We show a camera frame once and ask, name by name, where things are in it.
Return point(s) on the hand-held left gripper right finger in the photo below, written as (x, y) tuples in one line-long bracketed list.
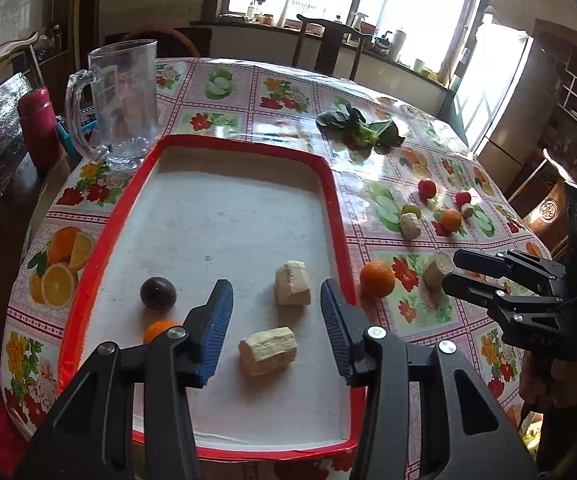
[(336, 332)]

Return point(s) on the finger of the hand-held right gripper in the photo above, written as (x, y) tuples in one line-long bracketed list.
[(518, 266), (473, 290)]

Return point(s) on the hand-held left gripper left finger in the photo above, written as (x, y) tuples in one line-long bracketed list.
[(218, 332)]

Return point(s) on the large orange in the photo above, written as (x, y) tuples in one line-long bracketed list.
[(377, 280)]

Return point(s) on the green grape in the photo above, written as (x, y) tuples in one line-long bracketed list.
[(411, 209)]

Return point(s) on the red-rimmed white tray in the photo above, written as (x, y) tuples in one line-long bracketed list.
[(218, 210)]

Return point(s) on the person's right hand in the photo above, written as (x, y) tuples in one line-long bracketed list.
[(568, 381)]

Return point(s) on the small orange tangerine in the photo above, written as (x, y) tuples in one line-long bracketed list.
[(451, 220), (157, 331)]

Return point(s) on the brown carved wooden chair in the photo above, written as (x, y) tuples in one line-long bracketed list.
[(543, 210)]

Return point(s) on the dark purple plum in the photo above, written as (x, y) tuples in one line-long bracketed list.
[(158, 294)]

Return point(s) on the small red cherry tomato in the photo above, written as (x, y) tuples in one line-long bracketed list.
[(462, 198)]

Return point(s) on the silver refrigerator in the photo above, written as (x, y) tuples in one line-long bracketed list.
[(508, 125)]

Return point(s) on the green bok choy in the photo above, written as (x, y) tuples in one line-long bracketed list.
[(363, 130)]

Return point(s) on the fruit-print tablecloth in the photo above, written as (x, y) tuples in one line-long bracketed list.
[(278, 125)]

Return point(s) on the clear glass mug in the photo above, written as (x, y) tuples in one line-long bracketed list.
[(128, 110)]

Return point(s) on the blue plastic box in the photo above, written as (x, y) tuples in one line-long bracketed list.
[(76, 136)]

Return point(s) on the grey kettle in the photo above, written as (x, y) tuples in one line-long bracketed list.
[(391, 44)]

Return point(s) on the red thermos bottle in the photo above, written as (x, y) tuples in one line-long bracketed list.
[(38, 125)]

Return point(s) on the dark wooden chair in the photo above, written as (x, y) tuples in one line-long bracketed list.
[(328, 50)]

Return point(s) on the window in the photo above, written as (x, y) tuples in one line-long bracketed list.
[(418, 0)]

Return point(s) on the white spray bottle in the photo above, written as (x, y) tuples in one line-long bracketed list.
[(359, 27)]

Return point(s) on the round-back wooden chair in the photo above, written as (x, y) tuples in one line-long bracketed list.
[(178, 35)]

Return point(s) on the small white bottle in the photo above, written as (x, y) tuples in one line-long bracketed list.
[(251, 11)]

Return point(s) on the white cone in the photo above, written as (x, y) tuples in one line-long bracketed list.
[(283, 10)]

